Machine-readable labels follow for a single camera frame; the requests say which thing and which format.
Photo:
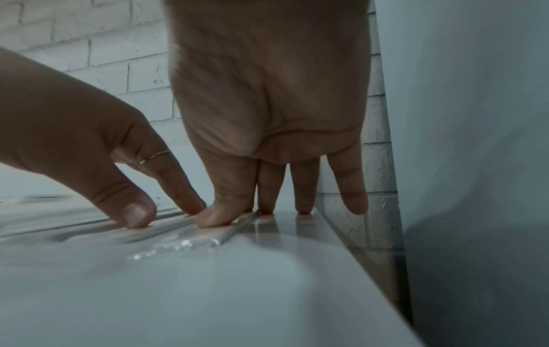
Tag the person's left hand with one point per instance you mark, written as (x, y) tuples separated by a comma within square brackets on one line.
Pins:
[(64, 128)]

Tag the person's right hand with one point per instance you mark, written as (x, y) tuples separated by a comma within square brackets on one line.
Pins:
[(266, 84)]

